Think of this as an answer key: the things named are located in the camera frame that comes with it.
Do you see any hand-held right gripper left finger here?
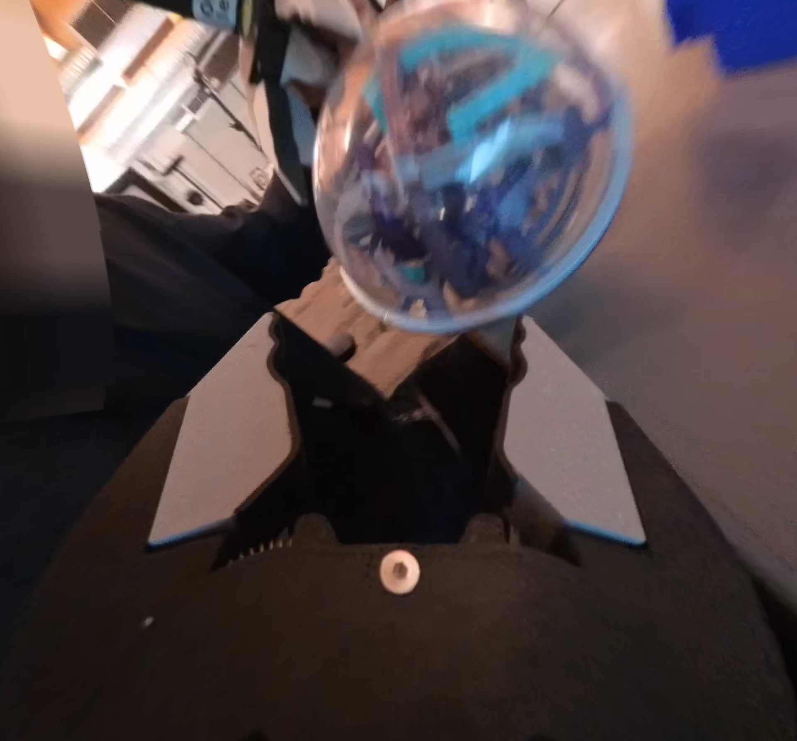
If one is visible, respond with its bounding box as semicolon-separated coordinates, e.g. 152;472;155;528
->
145;311;306;550

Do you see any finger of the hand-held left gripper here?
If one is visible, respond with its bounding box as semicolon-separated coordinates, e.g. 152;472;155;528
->
274;255;465;402
274;0;377;93

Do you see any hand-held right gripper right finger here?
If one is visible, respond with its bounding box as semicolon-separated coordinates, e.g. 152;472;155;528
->
491;316;648;549

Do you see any clear plastic maze ball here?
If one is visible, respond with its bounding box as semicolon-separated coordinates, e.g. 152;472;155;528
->
310;0;635;336

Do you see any dark clothing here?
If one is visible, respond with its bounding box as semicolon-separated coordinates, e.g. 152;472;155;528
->
93;192;334;396

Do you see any blue panel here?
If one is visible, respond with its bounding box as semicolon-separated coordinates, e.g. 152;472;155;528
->
660;0;797;77

